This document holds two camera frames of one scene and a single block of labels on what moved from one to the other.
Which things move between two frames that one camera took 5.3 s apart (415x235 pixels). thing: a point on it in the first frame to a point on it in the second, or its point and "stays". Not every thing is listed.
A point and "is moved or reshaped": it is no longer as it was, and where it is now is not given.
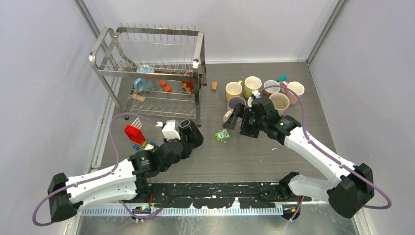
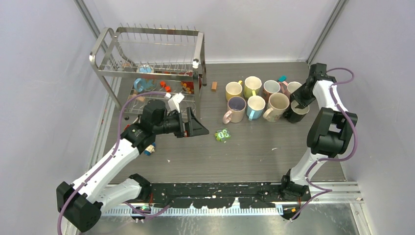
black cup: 192,132 is moved or reshaped
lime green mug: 251,83 stays
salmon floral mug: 268,91 stays
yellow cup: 233,88 stays
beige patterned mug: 280,102 stays
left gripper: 186,152 to 192,128
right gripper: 244,111 to 297,95
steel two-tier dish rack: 153,69 stays
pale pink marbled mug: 232,103 stays
